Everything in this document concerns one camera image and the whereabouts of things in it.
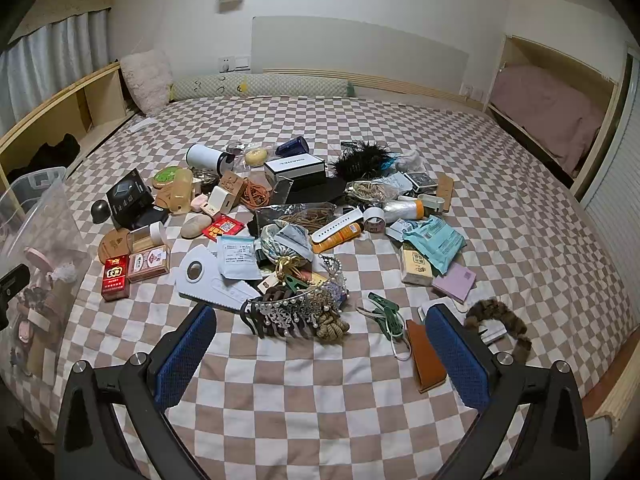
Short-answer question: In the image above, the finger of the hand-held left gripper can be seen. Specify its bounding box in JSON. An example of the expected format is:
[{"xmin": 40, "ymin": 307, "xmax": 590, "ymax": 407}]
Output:
[{"xmin": 0, "ymin": 264, "xmax": 32, "ymax": 332}]

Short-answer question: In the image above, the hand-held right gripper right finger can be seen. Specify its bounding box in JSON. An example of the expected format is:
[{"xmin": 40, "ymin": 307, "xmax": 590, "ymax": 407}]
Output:
[{"xmin": 425, "ymin": 303, "xmax": 592, "ymax": 480}]

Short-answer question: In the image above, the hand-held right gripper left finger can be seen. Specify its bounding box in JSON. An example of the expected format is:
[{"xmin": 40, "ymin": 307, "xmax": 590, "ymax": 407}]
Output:
[{"xmin": 54, "ymin": 304, "xmax": 217, "ymax": 480}]

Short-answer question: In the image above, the white thin cord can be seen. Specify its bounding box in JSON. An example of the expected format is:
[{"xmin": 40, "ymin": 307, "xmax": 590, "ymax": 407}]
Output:
[{"xmin": 391, "ymin": 310, "xmax": 413, "ymax": 362}]

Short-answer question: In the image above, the clear plastic storage box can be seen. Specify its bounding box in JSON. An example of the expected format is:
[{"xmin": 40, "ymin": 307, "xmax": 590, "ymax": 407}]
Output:
[{"xmin": 0, "ymin": 166, "xmax": 95, "ymax": 378}]

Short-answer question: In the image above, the green clip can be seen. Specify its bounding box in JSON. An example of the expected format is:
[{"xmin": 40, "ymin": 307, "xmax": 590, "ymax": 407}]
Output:
[{"xmin": 356, "ymin": 291, "xmax": 407, "ymax": 343}]

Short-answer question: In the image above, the red cigarette box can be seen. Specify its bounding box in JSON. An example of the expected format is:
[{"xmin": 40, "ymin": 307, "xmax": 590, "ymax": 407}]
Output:
[{"xmin": 101, "ymin": 254, "xmax": 133, "ymax": 303}]

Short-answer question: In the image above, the brown rope coil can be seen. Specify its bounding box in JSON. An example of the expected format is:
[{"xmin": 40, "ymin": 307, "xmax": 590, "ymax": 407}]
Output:
[{"xmin": 311, "ymin": 309, "xmax": 352, "ymax": 345}]

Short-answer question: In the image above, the brown leather card case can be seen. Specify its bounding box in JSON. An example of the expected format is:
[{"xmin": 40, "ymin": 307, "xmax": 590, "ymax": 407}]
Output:
[{"xmin": 404, "ymin": 318, "xmax": 448, "ymax": 394}]

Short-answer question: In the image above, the pink round mirror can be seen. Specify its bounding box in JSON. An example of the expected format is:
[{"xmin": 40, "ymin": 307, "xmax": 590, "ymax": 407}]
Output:
[{"xmin": 24, "ymin": 246, "xmax": 50, "ymax": 273}]

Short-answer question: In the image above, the brown fur scrunchie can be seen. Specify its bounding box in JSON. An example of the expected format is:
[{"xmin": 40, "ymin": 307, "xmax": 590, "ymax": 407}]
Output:
[{"xmin": 464, "ymin": 297, "xmax": 533, "ymax": 365}]

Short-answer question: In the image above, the lilac notepad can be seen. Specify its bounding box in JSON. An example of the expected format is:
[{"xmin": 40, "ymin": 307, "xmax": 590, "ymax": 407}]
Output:
[{"xmin": 430, "ymin": 262, "xmax": 478, "ymax": 304}]

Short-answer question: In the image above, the white plastic card with hole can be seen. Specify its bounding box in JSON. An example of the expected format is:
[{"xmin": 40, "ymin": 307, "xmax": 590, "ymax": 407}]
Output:
[{"xmin": 178, "ymin": 244, "xmax": 262, "ymax": 307}]

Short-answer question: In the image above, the teal plastic packet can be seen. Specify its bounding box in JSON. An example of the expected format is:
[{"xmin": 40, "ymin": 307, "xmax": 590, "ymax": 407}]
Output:
[
  {"xmin": 422, "ymin": 232, "xmax": 467, "ymax": 277},
  {"xmin": 401, "ymin": 215, "xmax": 458, "ymax": 256}
]

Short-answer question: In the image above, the pink playing card box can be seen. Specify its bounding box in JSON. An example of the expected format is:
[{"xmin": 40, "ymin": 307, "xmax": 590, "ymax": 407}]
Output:
[{"xmin": 127, "ymin": 246, "xmax": 172, "ymax": 282}]

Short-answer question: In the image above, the beige tissue packet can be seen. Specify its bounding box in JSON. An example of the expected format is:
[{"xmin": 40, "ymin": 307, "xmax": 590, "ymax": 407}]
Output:
[{"xmin": 399, "ymin": 245, "xmax": 437, "ymax": 288}]

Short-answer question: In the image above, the pearl tiara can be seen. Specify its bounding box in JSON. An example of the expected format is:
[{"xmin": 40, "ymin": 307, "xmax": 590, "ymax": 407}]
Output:
[{"xmin": 240, "ymin": 254, "xmax": 349, "ymax": 343}]

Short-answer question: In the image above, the brown round leather coaster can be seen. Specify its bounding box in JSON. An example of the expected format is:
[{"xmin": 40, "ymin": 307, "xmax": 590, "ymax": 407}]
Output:
[{"xmin": 99, "ymin": 228, "xmax": 133, "ymax": 264}]

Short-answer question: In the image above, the brown hair claw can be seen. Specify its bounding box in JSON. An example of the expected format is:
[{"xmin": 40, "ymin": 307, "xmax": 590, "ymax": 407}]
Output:
[{"xmin": 239, "ymin": 284, "xmax": 306, "ymax": 336}]

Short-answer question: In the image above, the white paper sachet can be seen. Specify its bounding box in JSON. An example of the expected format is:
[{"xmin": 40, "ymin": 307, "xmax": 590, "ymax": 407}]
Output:
[{"xmin": 216, "ymin": 234, "xmax": 264, "ymax": 281}]

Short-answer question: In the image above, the clear toothpick box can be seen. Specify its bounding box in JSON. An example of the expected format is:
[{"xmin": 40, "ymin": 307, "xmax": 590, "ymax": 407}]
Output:
[{"xmin": 127, "ymin": 223, "xmax": 168, "ymax": 254}]

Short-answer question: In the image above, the green clothespin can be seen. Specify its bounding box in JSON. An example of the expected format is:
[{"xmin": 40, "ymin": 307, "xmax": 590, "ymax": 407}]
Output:
[{"xmin": 271, "ymin": 269, "xmax": 310, "ymax": 292}]

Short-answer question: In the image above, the black cloth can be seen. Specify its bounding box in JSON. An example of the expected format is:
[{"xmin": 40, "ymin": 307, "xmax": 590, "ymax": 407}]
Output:
[{"xmin": 20, "ymin": 133, "xmax": 82, "ymax": 175}]

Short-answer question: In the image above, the beige pebble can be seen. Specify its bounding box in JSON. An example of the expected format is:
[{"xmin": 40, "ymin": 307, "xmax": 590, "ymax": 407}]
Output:
[{"xmin": 180, "ymin": 213, "xmax": 214, "ymax": 239}]

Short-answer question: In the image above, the red foil packet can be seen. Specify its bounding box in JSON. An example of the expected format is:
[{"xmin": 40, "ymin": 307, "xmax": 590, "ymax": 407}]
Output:
[{"xmin": 202, "ymin": 213, "xmax": 246, "ymax": 241}]

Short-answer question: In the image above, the black printed box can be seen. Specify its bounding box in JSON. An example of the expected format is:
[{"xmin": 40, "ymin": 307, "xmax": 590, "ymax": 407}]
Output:
[{"xmin": 105, "ymin": 169, "xmax": 154, "ymax": 229}]

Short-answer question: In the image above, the black flat case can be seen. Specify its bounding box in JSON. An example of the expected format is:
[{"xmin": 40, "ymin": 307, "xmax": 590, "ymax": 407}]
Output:
[{"xmin": 134, "ymin": 206, "xmax": 171, "ymax": 228}]

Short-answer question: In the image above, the blue patterned pouch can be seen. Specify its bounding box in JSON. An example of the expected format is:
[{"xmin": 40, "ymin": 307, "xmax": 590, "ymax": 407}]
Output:
[{"xmin": 259, "ymin": 221, "xmax": 315, "ymax": 267}]

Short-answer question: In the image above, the white bottle orange cap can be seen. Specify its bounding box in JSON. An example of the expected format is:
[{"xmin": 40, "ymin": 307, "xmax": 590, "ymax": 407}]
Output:
[{"xmin": 381, "ymin": 198, "xmax": 427, "ymax": 221}]

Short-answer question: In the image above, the tape roll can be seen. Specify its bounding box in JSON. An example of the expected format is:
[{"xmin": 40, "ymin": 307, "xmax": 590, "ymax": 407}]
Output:
[{"xmin": 362, "ymin": 207, "xmax": 388, "ymax": 234}]

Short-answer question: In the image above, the white charger box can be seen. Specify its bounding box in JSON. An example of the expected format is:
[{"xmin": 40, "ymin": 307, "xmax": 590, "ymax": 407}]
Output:
[{"xmin": 207, "ymin": 186, "xmax": 242, "ymax": 216}]

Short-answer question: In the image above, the orange tube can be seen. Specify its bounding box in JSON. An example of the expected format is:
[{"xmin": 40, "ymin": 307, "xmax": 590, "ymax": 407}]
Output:
[{"xmin": 312, "ymin": 222, "xmax": 363, "ymax": 255}]

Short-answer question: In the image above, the perforated wooden strip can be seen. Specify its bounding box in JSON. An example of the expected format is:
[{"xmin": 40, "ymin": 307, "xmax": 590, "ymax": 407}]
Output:
[{"xmin": 435, "ymin": 174, "xmax": 456, "ymax": 214}]

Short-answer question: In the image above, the amber plastic case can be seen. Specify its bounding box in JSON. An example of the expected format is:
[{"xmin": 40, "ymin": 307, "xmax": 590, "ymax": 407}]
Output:
[{"xmin": 166, "ymin": 168, "xmax": 196, "ymax": 214}]

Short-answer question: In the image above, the dark card deck box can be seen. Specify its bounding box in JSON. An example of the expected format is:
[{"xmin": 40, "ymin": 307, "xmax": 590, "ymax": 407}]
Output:
[{"xmin": 403, "ymin": 170, "xmax": 432, "ymax": 194}]

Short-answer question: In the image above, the silver foil bag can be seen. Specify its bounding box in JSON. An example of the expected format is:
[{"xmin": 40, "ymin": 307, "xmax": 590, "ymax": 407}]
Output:
[{"xmin": 254, "ymin": 202, "xmax": 337, "ymax": 237}]

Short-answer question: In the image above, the brown cardboard box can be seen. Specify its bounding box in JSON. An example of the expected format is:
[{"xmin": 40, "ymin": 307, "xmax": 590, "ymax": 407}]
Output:
[{"xmin": 218, "ymin": 169, "xmax": 247, "ymax": 202}]

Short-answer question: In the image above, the wooden shelf unit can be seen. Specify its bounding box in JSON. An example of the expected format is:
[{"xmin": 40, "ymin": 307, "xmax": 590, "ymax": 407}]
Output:
[{"xmin": 0, "ymin": 61, "xmax": 143, "ymax": 198}]

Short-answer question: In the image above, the clear bag of rubber bands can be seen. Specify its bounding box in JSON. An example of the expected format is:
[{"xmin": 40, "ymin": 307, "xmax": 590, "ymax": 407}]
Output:
[{"xmin": 344, "ymin": 179, "xmax": 402, "ymax": 207}]

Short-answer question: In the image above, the white cylindrical flask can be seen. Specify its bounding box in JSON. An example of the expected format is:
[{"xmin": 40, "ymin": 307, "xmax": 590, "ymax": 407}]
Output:
[{"xmin": 185, "ymin": 143, "xmax": 236, "ymax": 172}]

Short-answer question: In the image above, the white plastic bag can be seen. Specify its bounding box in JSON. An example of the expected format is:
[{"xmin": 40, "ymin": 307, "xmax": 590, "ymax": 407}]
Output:
[{"xmin": 399, "ymin": 148, "xmax": 430, "ymax": 173}]

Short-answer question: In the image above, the black flat pouch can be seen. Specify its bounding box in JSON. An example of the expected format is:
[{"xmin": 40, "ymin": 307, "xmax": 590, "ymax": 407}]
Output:
[{"xmin": 282, "ymin": 179, "xmax": 352, "ymax": 207}]

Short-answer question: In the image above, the round yellow soap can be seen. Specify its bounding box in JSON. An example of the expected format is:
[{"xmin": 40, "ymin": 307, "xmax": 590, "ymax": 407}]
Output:
[{"xmin": 244, "ymin": 145, "xmax": 272, "ymax": 167}]

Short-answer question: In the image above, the black feather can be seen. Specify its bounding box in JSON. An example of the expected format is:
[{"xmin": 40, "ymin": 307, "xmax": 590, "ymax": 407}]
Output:
[{"xmin": 329, "ymin": 132, "xmax": 403, "ymax": 182}]

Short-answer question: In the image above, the white box black trim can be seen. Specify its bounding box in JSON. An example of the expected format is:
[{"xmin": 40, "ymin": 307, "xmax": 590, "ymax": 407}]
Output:
[{"xmin": 263, "ymin": 154, "xmax": 327, "ymax": 187}]

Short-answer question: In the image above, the grey-white curtain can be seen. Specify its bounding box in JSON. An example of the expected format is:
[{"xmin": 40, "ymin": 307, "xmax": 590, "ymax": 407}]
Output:
[{"xmin": 0, "ymin": 9, "xmax": 112, "ymax": 128}]

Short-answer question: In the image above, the fluffy cream pillow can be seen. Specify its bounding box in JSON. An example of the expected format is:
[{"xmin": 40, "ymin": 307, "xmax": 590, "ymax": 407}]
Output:
[{"xmin": 119, "ymin": 49, "xmax": 174, "ymax": 115}]

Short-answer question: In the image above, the mauve bedding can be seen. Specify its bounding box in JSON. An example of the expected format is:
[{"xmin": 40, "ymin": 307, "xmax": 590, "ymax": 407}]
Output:
[{"xmin": 489, "ymin": 64, "xmax": 607, "ymax": 173}]

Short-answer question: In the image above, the long green bolster pillow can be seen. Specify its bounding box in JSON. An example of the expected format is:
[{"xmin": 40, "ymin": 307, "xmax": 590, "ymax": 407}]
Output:
[{"xmin": 169, "ymin": 75, "xmax": 357, "ymax": 105}]

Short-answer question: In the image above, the beige curtain valance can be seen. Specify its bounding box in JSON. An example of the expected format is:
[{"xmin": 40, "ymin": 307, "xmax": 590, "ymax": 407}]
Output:
[{"xmin": 10, "ymin": 0, "xmax": 115, "ymax": 41}]

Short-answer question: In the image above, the wooden bed frame edge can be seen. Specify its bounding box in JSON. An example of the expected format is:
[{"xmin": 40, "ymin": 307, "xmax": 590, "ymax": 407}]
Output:
[{"xmin": 580, "ymin": 337, "xmax": 640, "ymax": 423}]

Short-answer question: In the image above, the orange cord bundle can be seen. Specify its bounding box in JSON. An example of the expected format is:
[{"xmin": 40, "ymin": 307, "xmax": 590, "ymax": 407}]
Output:
[{"xmin": 239, "ymin": 179, "xmax": 273, "ymax": 209}]

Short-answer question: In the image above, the white watch strap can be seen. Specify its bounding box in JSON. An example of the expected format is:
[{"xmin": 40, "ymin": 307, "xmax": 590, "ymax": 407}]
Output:
[{"xmin": 310, "ymin": 208, "xmax": 366, "ymax": 245}]

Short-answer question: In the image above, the wooden alcove frame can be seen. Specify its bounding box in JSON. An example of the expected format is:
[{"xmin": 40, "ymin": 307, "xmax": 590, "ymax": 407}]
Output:
[{"xmin": 482, "ymin": 34, "xmax": 629, "ymax": 199}]

